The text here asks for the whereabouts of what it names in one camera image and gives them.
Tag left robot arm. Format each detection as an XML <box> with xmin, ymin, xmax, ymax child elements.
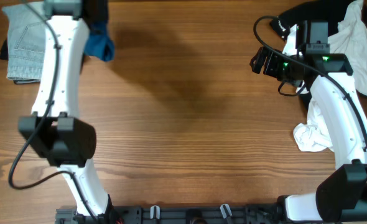
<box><xmin>8</xmin><ymin>1</ymin><xmax>112</xmax><ymax>223</ymax></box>

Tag folded light blue jeans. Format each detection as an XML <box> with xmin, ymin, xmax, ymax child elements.
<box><xmin>2</xmin><ymin>4</ymin><xmax>45</xmax><ymax>83</ymax></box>

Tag folded black garment under jeans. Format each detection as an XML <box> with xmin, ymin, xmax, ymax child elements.
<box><xmin>0</xmin><ymin>39</ymin><xmax>40</xmax><ymax>85</ymax></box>

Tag white t-shirt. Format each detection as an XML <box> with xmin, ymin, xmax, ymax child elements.
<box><xmin>294</xmin><ymin>0</ymin><xmax>367</xmax><ymax>152</ymax></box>

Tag black t-shirt with logo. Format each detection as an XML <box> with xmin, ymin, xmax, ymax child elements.
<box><xmin>269</xmin><ymin>0</ymin><xmax>367</xmax><ymax>97</ymax></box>

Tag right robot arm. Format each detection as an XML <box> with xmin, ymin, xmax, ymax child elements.
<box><xmin>250</xmin><ymin>21</ymin><xmax>367</xmax><ymax>223</ymax></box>

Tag dark blue polo shirt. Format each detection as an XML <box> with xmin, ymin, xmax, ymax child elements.
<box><xmin>84</xmin><ymin>21</ymin><xmax>115</xmax><ymax>62</ymax></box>

